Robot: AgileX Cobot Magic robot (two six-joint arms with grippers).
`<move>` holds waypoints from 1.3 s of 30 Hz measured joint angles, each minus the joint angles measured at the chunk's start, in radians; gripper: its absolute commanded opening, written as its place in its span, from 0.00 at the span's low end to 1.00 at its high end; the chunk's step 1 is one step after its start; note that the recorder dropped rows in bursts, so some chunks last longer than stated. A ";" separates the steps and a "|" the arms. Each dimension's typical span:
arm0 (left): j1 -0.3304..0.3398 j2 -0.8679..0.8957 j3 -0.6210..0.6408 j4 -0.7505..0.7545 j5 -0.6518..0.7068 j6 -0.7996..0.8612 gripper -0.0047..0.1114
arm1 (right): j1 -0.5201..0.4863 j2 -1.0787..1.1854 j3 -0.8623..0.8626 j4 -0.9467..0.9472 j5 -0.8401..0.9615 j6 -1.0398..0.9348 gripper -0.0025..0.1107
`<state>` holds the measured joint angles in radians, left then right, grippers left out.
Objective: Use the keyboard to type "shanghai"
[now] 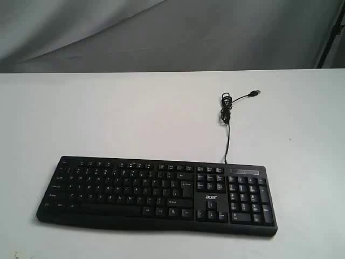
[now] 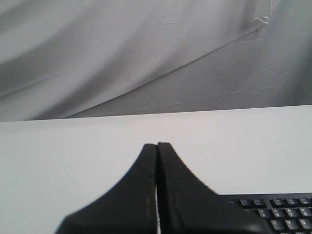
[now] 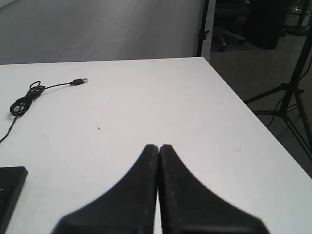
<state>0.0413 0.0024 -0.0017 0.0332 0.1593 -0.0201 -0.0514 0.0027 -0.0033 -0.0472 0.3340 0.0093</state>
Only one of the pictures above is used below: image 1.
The black stand pole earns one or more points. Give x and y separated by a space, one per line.
336 30

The black acer keyboard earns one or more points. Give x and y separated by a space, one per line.
135 194

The grey backdrop cloth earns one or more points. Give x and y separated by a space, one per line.
163 36

